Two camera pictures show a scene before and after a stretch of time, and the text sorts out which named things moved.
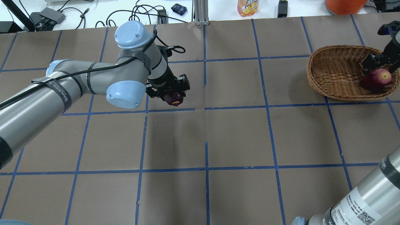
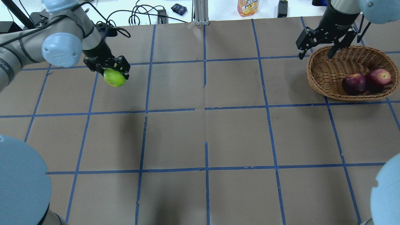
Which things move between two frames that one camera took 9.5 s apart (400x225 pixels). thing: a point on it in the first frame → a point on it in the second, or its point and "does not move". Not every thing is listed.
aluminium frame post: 201,12 does not move
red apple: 175,99 → 353,84
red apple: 376,80 does not move
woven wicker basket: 336,71 does not move
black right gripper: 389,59 → 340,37
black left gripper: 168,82 → 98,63
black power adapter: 282,8 does not move
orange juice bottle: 247,8 does not move
